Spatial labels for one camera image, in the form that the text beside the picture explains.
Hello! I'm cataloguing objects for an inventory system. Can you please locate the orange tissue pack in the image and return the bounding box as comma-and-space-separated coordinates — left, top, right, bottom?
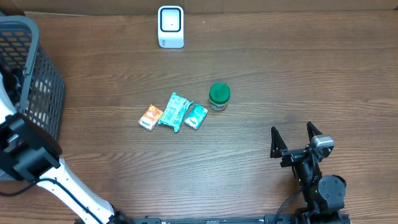
139, 105, 163, 131

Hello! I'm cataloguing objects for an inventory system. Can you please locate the white barcode scanner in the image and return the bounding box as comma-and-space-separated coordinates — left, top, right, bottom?
157, 5, 185, 49

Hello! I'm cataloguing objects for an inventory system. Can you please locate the green lid jar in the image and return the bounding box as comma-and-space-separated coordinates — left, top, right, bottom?
209, 83, 231, 111

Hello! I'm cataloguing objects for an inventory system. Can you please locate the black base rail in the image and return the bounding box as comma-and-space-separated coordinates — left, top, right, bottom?
74, 214, 352, 224

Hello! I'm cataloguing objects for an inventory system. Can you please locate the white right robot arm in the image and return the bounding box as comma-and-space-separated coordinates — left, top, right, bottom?
266, 121, 351, 224

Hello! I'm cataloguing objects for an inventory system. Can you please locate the small teal tissue pack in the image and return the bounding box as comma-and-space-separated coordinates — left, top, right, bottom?
184, 104, 208, 130

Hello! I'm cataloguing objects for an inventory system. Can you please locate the grey plastic mesh basket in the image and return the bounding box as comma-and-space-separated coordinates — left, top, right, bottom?
1, 16, 66, 141

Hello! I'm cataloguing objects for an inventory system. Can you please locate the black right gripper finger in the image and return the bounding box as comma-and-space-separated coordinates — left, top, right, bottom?
307, 121, 322, 139
270, 126, 288, 159

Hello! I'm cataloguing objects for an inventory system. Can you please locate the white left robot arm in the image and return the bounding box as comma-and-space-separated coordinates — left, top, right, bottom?
1, 85, 131, 223

